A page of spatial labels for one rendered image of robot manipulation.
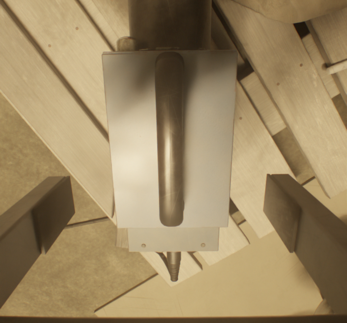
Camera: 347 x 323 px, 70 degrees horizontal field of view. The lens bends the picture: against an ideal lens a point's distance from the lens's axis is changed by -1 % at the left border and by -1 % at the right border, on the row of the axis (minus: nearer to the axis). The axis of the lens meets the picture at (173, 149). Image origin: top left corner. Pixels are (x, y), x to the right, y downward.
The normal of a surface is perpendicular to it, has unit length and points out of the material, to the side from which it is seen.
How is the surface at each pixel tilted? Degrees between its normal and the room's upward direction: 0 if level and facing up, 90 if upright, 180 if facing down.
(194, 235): 0
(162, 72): 33
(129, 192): 0
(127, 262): 0
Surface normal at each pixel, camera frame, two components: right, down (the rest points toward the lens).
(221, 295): 0.00, 0.29
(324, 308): -0.92, -0.37
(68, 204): 1.00, -0.01
